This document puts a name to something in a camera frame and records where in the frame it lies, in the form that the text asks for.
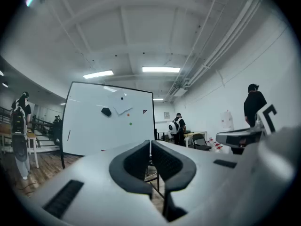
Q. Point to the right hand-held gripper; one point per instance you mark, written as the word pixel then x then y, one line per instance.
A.
pixel 237 138

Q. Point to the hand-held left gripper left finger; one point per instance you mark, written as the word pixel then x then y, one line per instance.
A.
pixel 98 192

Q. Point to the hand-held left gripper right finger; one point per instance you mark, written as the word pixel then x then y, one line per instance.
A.
pixel 211 185

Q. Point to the black whiteboard eraser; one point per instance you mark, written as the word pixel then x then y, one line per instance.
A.
pixel 106 111

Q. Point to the group of red-capped white bottles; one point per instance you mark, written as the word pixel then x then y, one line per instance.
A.
pixel 218 147

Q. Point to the black folding chair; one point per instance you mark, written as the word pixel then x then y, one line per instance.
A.
pixel 201 142

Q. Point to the yellow wooden table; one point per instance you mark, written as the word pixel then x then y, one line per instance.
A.
pixel 196 133

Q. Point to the white round backpack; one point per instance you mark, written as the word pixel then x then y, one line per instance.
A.
pixel 174 127

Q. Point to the ceiling air conditioner unit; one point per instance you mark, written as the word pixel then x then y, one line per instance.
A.
pixel 178 91

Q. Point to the light wooden bench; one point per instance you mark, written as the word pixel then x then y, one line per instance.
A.
pixel 33 138

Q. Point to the white ceiling pipes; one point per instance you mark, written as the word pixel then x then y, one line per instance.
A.
pixel 211 55

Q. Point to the black metal railing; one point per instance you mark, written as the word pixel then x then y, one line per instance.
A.
pixel 42 126

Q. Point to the long ceiling light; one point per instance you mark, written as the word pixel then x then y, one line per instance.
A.
pixel 161 69
pixel 158 99
pixel 98 74

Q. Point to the white paper sheet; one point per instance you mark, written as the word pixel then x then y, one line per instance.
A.
pixel 120 103

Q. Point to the grey and black backpack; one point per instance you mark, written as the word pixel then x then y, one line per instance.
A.
pixel 17 121

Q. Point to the black folding table frame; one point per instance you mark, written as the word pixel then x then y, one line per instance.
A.
pixel 156 185

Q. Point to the white whiteboard with black frame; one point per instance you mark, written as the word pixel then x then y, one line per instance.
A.
pixel 94 131

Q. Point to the framed wall notice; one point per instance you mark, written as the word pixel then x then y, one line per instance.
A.
pixel 166 115

